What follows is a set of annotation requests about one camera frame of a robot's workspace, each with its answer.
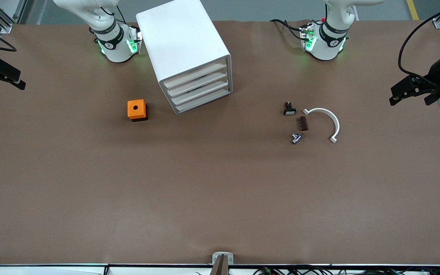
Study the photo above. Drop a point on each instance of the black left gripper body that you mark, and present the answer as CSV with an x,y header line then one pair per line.
x,y
435,73

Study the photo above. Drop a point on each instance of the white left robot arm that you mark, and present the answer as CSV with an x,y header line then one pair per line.
x,y
327,46

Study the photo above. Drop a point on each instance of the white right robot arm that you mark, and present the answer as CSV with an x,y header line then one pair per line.
x,y
117,49

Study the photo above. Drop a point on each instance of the brown terminal block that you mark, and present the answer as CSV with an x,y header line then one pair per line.
x,y
303,123

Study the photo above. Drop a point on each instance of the silver metal fitting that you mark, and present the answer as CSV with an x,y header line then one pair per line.
x,y
296,138

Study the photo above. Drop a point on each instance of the orange box with hole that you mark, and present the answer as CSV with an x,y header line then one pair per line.
x,y
136,109

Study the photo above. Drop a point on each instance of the black left camera mount plate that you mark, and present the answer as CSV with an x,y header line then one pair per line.
x,y
435,98

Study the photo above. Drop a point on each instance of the white curved bracket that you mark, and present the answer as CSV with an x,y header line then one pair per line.
x,y
335,122

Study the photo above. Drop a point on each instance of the black switch with white face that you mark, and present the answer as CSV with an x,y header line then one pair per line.
x,y
289,110

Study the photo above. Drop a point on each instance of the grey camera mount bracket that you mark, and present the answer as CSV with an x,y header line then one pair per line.
x,y
227,258

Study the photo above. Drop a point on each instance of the brown camera support strut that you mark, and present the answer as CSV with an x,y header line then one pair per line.
x,y
220,267

